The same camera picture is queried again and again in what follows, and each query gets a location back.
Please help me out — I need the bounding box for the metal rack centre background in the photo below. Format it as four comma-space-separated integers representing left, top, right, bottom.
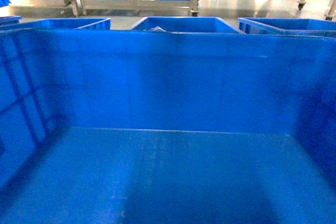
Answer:
65, 0, 199, 17

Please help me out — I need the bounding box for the blue crate behind centre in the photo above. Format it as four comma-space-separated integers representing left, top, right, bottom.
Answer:
130, 17, 244, 34

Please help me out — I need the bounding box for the blue crate behind left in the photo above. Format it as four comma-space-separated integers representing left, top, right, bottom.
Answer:
1, 18, 111, 30

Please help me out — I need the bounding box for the blue crate behind right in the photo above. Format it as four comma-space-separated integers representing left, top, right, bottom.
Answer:
238, 18, 335, 38

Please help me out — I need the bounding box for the large blue plastic crate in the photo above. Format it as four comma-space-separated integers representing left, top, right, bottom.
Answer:
1, 29, 335, 223

